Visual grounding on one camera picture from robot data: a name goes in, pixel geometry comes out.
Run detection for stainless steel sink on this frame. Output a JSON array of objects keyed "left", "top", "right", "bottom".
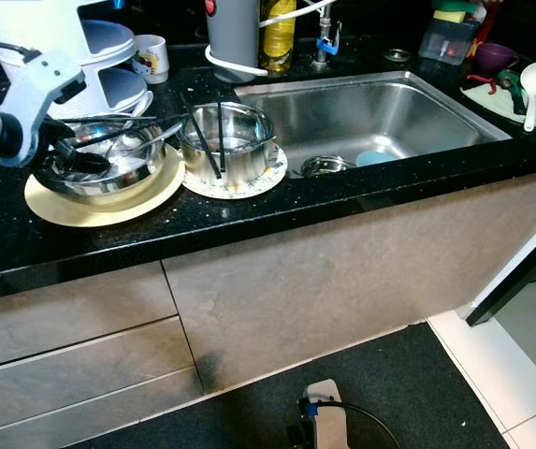
[{"left": 235, "top": 70, "right": 514, "bottom": 179}]

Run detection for purple cup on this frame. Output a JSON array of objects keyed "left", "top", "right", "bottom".
[{"left": 473, "top": 42, "right": 519, "bottom": 76}]

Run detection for steel tap with blue clip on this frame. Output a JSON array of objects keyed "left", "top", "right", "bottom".
[{"left": 310, "top": 0, "right": 343, "bottom": 71}]

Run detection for steel sink drain strainer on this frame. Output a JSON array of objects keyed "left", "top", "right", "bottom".
[{"left": 300, "top": 154, "right": 355, "bottom": 179}]

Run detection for pale green cloth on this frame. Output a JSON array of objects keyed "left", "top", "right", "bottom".
[{"left": 462, "top": 75, "right": 536, "bottom": 132}]

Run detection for yellow green sponge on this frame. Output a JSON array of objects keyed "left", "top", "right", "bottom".
[{"left": 431, "top": 0, "right": 479, "bottom": 24}]

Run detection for white tiered steamer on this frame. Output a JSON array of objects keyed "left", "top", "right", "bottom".
[{"left": 0, "top": 0, "right": 166, "bottom": 121}]

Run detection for steel spoon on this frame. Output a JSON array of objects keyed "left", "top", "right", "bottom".
[{"left": 132, "top": 120, "right": 186, "bottom": 158}]

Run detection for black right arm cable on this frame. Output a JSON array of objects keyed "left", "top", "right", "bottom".
[{"left": 314, "top": 398, "right": 407, "bottom": 449}]

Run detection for large steel bowl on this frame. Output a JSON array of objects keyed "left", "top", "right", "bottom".
[{"left": 34, "top": 117, "right": 167, "bottom": 197}]

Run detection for grey cylinder water filter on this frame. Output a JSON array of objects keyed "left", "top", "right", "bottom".
[{"left": 205, "top": 0, "right": 261, "bottom": 59}]

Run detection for red bottle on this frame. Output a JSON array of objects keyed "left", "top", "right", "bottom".
[{"left": 473, "top": 0, "right": 507, "bottom": 34}]

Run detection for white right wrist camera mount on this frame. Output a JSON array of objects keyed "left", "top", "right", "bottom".
[{"left": 305, "top": 379, "right": 348, "bottom": 449}]

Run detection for small steel pot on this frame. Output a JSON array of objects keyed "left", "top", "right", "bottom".
[{"left": 181, "top": 101, "right": 276, "bottom": 186}]

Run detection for cream yellow plate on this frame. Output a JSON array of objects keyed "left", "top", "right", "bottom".
[{"left": 24, "top": 145, "right": 186, "bottom": 228}]

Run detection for white hose with spray head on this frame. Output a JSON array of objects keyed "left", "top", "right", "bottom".
[{"left": 202, "top": 0, "right": 343, "bottom": 78}]

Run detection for clear plastic container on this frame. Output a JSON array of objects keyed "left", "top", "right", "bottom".
[{"left": 417, "top": 0, "right": 484, "bottom": 66}]

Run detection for green handled tool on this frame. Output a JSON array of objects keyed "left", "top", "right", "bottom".
[{"left": 497, "top": 70, "right": 530, "bottom": 113}]

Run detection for yellow oil bottle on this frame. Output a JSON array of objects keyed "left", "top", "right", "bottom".
[{"left": 256, "top": 0, "right": 297, "bottom": 74}]

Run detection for white patterned plate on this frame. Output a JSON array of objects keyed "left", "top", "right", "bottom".
[{"left": 181, "top": 142, "right": 289, "bottom": 200}]

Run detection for white printed mug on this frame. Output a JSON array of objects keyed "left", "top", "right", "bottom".
[{"left": 132, "top": 35, "right": 170, "bottom": 85}]

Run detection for black cabinet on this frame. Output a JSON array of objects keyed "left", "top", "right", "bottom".
[{"left": 465, "top": 223, "right": 536, "bottom": 327}]

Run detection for grey cabinet door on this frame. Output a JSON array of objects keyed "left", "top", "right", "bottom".
[{"left": 163, "top": 167, "right": 536, "bottom": 394}]

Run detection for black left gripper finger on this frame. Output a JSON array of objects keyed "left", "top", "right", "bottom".
[{"left": 60, "top": 148, "right": 116, "bottom": 176}]

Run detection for red handled pliers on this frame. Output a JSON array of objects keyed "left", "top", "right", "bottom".
[{"left": 466, "top": 73, "right": 500, "bottom": 92}]

